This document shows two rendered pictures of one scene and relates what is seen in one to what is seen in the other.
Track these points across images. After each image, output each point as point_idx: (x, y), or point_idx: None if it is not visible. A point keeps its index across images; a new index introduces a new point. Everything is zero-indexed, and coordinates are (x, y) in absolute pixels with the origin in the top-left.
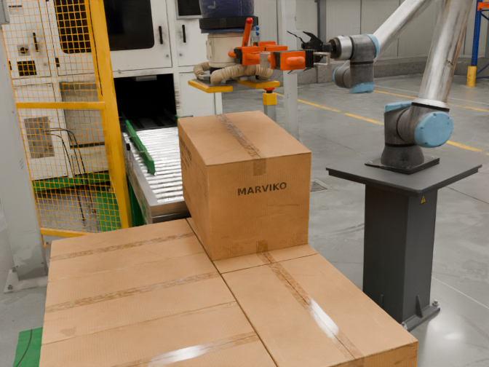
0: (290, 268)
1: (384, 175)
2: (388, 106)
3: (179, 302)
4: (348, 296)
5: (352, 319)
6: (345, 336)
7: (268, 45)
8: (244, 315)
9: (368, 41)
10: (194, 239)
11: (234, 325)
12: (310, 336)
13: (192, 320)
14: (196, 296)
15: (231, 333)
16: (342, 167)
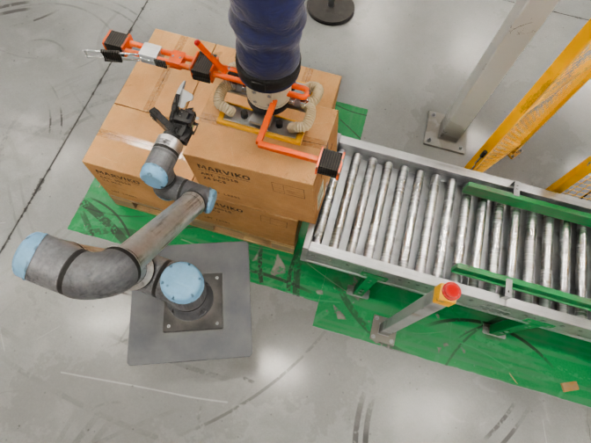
0: (186, 163)
1: (185, 260)
2: (186, 262)
3: (202, 99)
4: (134, 165)
5: (119, 151)
6: (112, 139)
7: (306, 153)
8: (164, 116)
9: (144, 163)
10: None
11: (161, 107)
12: (126, 127)
13: None
14: (200, 108)
15: (157, 104)
16: (232, 250)
